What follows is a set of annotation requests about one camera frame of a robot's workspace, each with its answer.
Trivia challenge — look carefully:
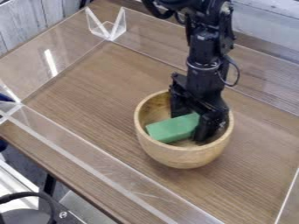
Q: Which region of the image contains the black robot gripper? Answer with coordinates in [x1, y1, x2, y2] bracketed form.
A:
[168, 60, 231, 143]

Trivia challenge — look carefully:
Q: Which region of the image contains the green rectangular block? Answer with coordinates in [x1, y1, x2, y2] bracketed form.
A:
[144, 113, 200, 144]

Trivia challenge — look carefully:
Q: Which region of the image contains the light brown wooden bowl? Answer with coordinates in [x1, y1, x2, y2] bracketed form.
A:
[134, 90, 235, 169]

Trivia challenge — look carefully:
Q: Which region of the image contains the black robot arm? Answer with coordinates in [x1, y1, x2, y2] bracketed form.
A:
[142, 0, 235, 142]

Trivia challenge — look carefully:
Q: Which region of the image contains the black table leg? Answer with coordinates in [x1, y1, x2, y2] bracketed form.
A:
[43, 174, 58, 196]

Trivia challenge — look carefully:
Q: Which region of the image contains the blue object at left edge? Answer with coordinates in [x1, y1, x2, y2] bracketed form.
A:
[0, 93, 15, 102]

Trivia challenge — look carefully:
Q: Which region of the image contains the clear acrylic tray enclosure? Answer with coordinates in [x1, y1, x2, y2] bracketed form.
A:
[0, 2, 299, 224]

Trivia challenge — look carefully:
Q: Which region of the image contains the black cable loop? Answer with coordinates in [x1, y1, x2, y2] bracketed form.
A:
[0, 192, 56, 224]

